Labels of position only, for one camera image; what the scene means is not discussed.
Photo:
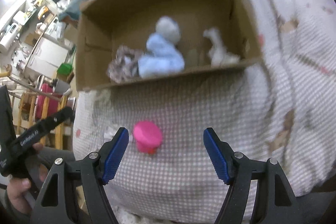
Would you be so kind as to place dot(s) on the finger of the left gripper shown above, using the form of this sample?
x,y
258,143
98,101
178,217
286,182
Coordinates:
x,y
50,122

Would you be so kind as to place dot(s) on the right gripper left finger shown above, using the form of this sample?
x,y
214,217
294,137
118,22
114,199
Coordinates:
x,y
57,201

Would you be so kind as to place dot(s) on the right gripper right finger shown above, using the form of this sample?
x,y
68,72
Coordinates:
x,y
275,201

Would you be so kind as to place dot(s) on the pink plush toy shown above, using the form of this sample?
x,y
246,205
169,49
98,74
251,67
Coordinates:
x,y
148,137

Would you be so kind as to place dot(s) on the beige lace scrunchie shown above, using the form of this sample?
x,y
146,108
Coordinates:
x,y
124,66

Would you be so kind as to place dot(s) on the light blue plush toy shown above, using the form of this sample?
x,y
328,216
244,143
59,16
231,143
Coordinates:
x,y
162,57

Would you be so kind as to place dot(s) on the white fluffy soft item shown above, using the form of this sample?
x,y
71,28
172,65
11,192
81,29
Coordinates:
x,y
218,54

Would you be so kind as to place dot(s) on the person's left hand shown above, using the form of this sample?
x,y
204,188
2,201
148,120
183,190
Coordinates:
x,y
18,187

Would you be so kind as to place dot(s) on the yellow wooden stool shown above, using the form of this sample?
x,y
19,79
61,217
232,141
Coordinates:
x,y
32,107

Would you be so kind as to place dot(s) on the green bucket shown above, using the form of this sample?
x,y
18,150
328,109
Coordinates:
x,y
65,69

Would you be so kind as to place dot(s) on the white kitchen cabinet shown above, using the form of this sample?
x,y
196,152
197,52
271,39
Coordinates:
x,y
45,59

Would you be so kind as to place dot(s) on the patterned bed quilt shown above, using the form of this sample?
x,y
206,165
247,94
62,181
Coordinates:
x,y
283,107

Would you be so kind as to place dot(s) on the brown cardboard box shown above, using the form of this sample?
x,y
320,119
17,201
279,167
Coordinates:
x,y
130,41

